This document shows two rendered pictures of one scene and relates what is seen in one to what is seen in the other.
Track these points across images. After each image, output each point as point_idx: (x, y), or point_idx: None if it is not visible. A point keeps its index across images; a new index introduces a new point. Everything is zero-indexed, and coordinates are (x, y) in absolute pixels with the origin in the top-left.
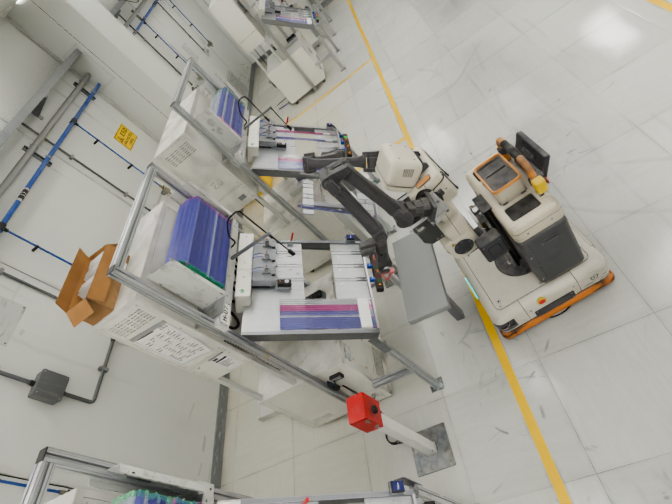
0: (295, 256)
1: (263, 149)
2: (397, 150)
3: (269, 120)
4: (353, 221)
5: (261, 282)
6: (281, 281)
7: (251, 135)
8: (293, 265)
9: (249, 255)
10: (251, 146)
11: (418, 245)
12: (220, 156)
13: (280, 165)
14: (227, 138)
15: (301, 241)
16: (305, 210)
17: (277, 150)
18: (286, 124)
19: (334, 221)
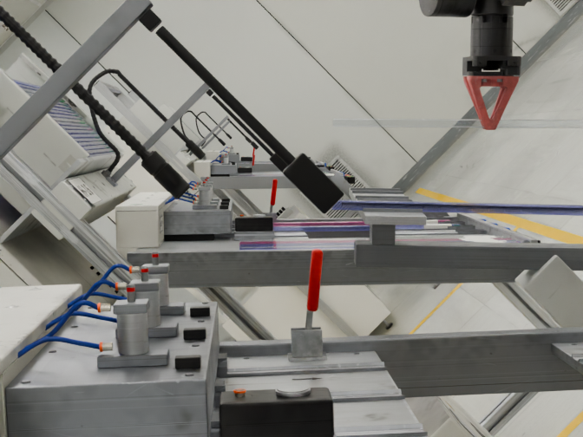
0: (347, 377)
1: (182, 242)
2: None
3: (205, 153)
4: None
5: (87, 408)
6: (250, 395)
7: (136, 200)
8: (338, 397)
9: (28, 316)
10: (131, 205)
11: None
12: (0, 230)
13: (249, 247)
14: (30, 151)
15: (376, 337)
16: (377, 212)
17: (238, 241)
18: (268, 149)
19: None
